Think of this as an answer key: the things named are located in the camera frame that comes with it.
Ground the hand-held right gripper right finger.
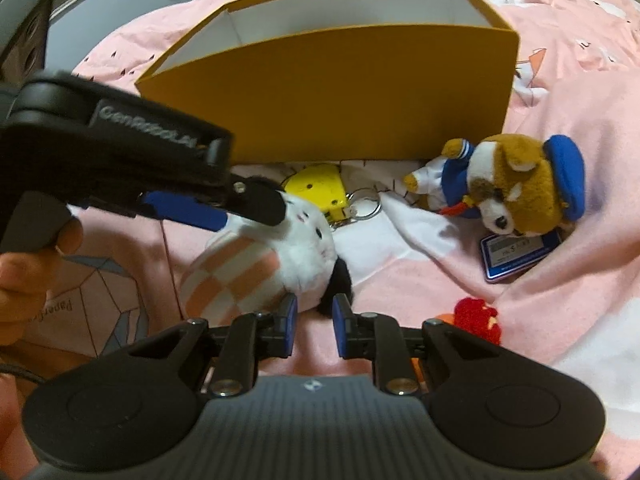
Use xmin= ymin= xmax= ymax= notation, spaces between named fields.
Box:
xmin=332 ymin=294 xmax=496 ymax=395

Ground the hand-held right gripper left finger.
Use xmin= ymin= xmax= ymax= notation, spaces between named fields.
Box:
xmin=127 ymin=294 xmax=299 ymax=397

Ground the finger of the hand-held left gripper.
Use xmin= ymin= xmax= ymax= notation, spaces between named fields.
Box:
xmin=200 ymin=140 xmax=287 ymax=227
xmin=137 ymin=191 xmax=232 ymax=233

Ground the white and black plush toy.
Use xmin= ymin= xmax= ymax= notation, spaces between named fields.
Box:
xmin=180 ymin=175 xmax=353 ymax=328

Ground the yellow storage box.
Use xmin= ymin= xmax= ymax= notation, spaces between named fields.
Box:
xmin=135 ymin=0 xmax=521 ymax=166

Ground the person's left hand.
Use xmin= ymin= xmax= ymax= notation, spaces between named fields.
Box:
xmin=0 ymin=219 xmax=84 ymax=347

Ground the small orange item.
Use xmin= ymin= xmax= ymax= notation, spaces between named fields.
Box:
xmin=410 ymin=312 xmax=458 ymax=393

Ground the red fuzzy plush item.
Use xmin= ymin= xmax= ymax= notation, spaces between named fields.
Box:
xmin=452 ymin=297 xmax=502 ymax=346

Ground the blue card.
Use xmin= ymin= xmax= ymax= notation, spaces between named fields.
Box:
xmin=480 ymin=227 xmax=563 ymax=285

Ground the brown dog plush toy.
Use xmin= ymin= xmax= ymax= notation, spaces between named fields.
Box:
xmin=402 ymin=132 xmax=587 ymax=238

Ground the yellow cheese keychain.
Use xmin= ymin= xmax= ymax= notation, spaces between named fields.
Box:
xmin=282 ymin=162 xmax=351 ymax=226

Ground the metal key ring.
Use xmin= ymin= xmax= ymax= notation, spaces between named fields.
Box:
xmin=346 ymin=187 xmax=383 ymax=222

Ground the black cable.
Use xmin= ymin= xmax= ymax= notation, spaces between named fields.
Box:
xmin=0 ymin=360 xmax=48 ymax=388

